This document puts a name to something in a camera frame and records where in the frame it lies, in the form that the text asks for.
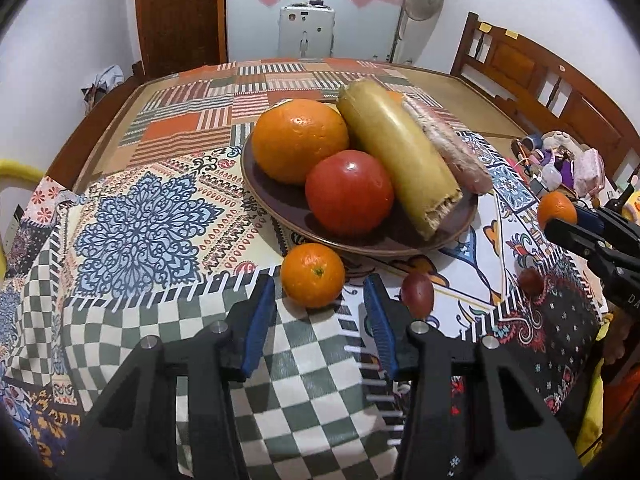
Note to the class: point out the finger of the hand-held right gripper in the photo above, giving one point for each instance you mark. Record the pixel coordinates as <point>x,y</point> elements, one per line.
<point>567,232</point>
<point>587,217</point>

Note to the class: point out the purple bag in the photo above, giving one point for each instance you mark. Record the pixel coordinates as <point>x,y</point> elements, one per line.
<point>565,169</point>

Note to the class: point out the purple round plate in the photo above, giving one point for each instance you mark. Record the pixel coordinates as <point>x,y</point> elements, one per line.
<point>450,232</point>

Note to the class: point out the brown wooden door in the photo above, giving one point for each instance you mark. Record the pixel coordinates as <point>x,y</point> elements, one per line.
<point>175,15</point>

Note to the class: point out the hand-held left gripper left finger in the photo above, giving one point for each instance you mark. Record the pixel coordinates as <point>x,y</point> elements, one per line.
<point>260,325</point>

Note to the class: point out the yellow toy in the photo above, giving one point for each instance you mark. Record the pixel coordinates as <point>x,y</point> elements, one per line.
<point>632,202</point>

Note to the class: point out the large orange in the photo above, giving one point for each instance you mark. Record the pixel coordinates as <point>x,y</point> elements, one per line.
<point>300,140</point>

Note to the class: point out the small tangerine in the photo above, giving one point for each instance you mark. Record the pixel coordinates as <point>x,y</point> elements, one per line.
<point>555,207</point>
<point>312,275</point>

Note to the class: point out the bags in room corner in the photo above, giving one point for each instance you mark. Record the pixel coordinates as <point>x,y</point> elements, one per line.
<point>105,82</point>

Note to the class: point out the striped patchwork blanket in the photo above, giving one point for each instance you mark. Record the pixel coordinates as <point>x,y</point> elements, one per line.
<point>200,110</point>

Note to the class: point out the red tomato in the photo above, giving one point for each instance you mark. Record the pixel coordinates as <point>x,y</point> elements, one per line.
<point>350,192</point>

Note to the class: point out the white plush toy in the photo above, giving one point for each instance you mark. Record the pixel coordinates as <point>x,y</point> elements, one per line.
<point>556,140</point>

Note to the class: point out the yellow foam tube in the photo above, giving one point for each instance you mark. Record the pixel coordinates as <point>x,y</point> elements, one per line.
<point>12,167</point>

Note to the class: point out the yellow fabric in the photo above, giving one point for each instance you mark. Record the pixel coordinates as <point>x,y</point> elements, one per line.
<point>595,410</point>

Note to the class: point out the pink pouch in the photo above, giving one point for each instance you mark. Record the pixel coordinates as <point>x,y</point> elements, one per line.
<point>590,174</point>

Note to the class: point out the printed patchwork blanket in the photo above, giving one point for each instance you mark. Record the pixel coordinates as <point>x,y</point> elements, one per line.
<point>140,230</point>

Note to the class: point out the person's right hand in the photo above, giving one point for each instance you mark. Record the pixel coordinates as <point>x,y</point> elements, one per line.
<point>617,357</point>

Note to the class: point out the small white cabinet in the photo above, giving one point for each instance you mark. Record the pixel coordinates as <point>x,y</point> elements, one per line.
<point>305,30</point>

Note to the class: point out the yellow sugarcane segment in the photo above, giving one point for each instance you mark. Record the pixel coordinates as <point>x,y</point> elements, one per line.
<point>395,150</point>

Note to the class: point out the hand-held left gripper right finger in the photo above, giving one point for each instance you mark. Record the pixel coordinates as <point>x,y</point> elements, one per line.
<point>381,327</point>

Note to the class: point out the small red jujube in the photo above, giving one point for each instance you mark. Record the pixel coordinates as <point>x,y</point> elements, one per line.
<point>531,281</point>
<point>417,294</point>

